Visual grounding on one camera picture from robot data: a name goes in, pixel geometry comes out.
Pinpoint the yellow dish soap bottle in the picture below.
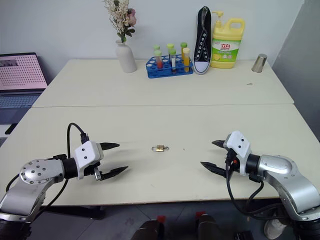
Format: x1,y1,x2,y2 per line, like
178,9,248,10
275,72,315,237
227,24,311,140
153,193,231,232
210,10,246,70

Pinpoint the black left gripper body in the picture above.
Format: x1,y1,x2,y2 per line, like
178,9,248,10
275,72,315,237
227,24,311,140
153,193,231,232
83,142,106,182

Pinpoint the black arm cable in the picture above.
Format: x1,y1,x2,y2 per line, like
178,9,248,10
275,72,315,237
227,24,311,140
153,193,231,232
224,154,296,222
4,122,90,214

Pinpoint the blue test tube rack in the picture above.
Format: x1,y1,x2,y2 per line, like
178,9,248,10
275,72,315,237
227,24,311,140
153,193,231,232
144,54,195,79

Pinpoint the green-capped tube with red liquid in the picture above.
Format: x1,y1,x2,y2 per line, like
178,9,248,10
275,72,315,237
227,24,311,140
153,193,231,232
154,49,164,71

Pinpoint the black flat device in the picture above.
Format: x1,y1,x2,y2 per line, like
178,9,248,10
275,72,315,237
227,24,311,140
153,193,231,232
4,122,19,135

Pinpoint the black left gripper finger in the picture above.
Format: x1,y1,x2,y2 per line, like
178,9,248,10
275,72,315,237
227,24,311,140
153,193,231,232
100,142,121,151
99,165,129,181

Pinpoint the metal cup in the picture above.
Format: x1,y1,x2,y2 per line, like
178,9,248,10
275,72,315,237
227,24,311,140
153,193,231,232
251,53,268,74

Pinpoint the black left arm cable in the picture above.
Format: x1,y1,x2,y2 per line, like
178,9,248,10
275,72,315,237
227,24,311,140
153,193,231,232
4,122,90,214

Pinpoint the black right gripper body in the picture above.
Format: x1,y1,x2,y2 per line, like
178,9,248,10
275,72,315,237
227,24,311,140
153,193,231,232
223,142,241,178

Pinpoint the white sneaker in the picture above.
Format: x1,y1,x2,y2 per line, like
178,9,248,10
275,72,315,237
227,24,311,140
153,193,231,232
263,216,288,240

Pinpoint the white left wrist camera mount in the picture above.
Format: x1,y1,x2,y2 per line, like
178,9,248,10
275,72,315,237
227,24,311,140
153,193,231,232
74,140,105,181

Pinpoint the white ceramic vase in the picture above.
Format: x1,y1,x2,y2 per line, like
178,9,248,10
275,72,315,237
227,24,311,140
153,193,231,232
115,39,138,74

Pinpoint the black table base bar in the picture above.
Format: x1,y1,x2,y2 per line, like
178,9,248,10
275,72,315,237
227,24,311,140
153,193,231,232
39,205,106,221

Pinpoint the black canvas sneaker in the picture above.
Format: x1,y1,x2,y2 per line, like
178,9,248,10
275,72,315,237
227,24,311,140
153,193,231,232
193,5,213,75

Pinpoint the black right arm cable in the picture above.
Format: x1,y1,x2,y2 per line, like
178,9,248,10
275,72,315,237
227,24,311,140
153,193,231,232
224,154,296,222

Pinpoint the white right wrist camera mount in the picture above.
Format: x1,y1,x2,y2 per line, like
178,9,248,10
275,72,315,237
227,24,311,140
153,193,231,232
222,130,252,176

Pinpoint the grey laptop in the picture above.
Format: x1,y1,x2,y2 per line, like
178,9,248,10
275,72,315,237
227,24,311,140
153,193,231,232
0,52,49,126

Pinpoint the dried flower bouquet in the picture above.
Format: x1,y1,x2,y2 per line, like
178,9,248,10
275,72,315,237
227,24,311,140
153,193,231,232
103,0,137,44

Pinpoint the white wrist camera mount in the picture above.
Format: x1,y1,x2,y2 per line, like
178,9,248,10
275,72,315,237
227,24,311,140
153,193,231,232
74,140,105,181
222,130,252,176

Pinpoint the green-capped tube with white label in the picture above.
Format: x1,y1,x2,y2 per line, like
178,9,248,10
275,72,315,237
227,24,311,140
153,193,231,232
168,48,178,74

